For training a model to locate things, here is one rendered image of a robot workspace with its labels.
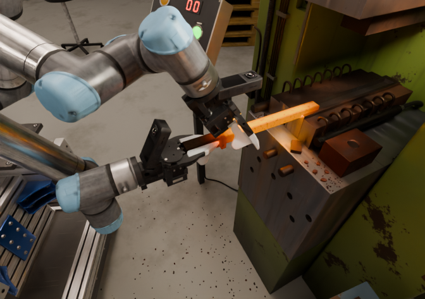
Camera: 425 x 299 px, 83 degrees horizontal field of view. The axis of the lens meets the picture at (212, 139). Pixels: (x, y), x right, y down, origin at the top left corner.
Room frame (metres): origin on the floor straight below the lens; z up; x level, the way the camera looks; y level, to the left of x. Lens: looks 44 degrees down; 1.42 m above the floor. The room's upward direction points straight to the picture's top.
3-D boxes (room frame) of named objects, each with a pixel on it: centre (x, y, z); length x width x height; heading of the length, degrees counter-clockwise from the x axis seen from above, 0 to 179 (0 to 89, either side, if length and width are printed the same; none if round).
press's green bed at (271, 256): (0.63, -0.46, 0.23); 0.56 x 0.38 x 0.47; 116
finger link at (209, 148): (0.40, 0.02, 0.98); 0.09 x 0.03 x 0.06; 113
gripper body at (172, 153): (0.37, 0.13, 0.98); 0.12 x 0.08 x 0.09; 116
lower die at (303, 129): (0.67, -0.42, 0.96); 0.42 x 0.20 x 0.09; 116
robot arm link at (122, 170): (0.33, 0.20, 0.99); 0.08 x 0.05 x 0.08; 26
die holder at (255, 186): (0.63, -0.46, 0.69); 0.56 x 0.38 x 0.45; 116
